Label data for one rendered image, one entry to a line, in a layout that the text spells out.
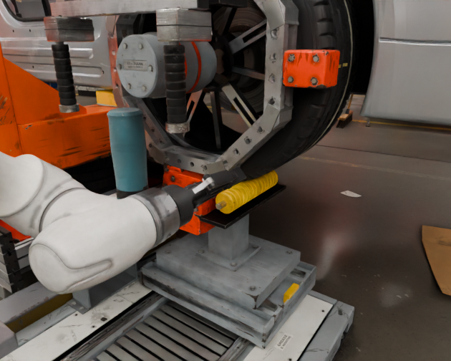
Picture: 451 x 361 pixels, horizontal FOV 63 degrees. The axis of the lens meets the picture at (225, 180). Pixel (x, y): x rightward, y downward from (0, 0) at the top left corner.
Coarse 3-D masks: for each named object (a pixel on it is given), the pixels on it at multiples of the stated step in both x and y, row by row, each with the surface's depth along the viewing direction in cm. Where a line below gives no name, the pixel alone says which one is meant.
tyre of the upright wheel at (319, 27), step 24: (312, 0) 74; (336, 0) 81; (312, 24) 75; (336, 24) 79; (312, 48) 77; (336, 48) 80; (312, 96) 80; (336, 96) 88; (312, 120) 83; (336, 120) 100; (264, 144) 90; (288, 144) 87; (312, 144) 99; (264, 168) 93
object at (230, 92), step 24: (144, 24) 103; (264, 24) 84; (216, 48) 98; (240, 48) 89; (240, 72) 91; (264, 72) 88; (192, 96) 102; (216, 96) 98; (240, 96) 93; (192, 120) 106; (216, 120) 100; (192, 144) 106; (216, 144) 102
